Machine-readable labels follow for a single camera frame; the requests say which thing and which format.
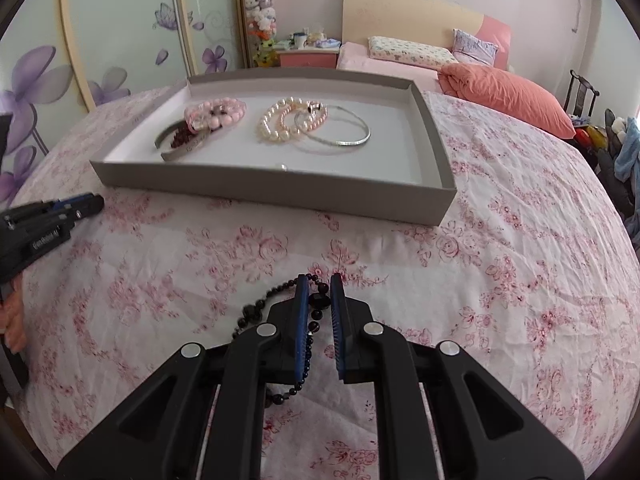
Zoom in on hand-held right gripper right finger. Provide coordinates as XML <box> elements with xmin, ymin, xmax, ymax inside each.
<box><xmin>329</xmin><ymin>273</ymin><xmax>586</xmax><ymax>480</ymax></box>

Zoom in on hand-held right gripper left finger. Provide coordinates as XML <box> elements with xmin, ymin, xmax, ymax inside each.
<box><xmin>55</xmin><ymin>274</ymin><xmax>313</xmax><ymax>480</ymax></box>

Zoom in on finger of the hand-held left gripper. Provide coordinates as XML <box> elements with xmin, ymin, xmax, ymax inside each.
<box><xmin>47</xmin><ymin>196</ymin><xmax>93</xmax><ymax>211</ymax></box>
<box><xmin>60</xmin><ymin>194</ymin><xmax>105</xmax><ymax>223</ymax></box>

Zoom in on black bead necklace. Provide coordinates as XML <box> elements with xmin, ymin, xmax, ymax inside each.
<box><xmin>232</xmin><ymin>273</ymin><xmax>333</xmax><ymax>409</ymax></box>

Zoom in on wide silver cuff bangle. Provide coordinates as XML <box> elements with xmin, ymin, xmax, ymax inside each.
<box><xmin>153</xmin><ymin>120</ymin><xmax>212</xmax><ymax>164</ymax></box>

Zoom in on grey cardboard box tray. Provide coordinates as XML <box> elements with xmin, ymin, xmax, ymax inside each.
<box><xmin>90</xmin><ymin>70</ymin><xmax>458</xmax><ymax>226</ymax></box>

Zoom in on pink bead bracelet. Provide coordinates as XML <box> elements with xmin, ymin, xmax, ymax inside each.
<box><xmin>184</xmin><ymin>98</ymin><xmax>249</xmax><ymax>132</ymax></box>

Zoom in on thin silver bangle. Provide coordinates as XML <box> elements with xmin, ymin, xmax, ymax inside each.
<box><xmin>294</xmin><ymin>105</ymin><xmax>371</xmax><ymax>147</ymax></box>

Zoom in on pink pearl necklace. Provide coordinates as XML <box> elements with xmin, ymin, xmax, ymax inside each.
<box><xmin>257</xmin><ymin>98</ymin><xmax>329</xmax><ymax>145</ymax></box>

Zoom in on person's left hand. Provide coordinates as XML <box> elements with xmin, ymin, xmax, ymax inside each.
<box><xmin>0</xmin><ymin>277</ymin><xmax>25</xmax><ymax>353</ymax></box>

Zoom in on pink floral bed sheet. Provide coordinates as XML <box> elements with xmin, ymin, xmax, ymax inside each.
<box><xmin>10</xmin><ymin>85</ymin><xmax>640</xmax><ymax>480</ymax></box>

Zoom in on flower print wardrobe doors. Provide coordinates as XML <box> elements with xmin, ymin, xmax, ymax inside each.
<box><xmin>0</xmin><ymin>0</ymin><xmax>251</xmax><ymax>207</ymax></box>

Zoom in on clear tube of plush toys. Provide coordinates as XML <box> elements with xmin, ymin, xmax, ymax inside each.
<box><xmin>243</xmin><ymin>0</ymin><xmax>279</xmax><ymax>68</ymax></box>

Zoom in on pink nightstand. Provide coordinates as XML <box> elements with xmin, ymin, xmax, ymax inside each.
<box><xmin>277</xmin><ymin>43</ymin><xmax>341</xmax><ymax>68</ymax></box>

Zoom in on pink mattress sheet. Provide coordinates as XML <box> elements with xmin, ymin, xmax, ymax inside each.
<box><xmin>336</xmin><ymin>42</ymin><xmax>446</xmax><ymax>94</ymax></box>

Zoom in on cream patterned pillow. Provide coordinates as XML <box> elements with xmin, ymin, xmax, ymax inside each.
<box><xmin>367</xmin><ymin>36</ymin><xmax>454</xmax><ymax>67</ymax></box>

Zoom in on orange duvet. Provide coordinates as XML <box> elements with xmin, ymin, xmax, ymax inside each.
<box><xmin>437</xmin><ymin>63</ymin><xmax>577</xmax><ymax>140</ymax></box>

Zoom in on lilac small pillow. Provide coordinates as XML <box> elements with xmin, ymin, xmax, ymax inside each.
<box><xmin>452</xmin><ymin>29</ymin><xmax>500</xmax><ymax>67</ymax></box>

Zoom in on wooden bed headboard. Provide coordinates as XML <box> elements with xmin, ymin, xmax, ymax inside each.
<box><xmin>342</xmin><ymin>0</ymin><xmax>512</xmax><ymax>70</ymax></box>

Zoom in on dark wooden chair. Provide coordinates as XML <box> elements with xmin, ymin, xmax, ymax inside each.
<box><xmin>564</xmin><ymin>69</ymin><xmax>600</xmax><ymax>119</ymax></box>

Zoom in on blue plush robe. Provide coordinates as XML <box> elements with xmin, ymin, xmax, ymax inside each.
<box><xmin>614</xmin><ymin>117</ymin><xmax>640</xmax><ymax>182</ymax></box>

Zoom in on dark red bead bracelet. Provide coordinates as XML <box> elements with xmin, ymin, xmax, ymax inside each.
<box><xmin>170</xmin><ymin>127</ymin><xmax>202</xmax><ymax>149</ymax></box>

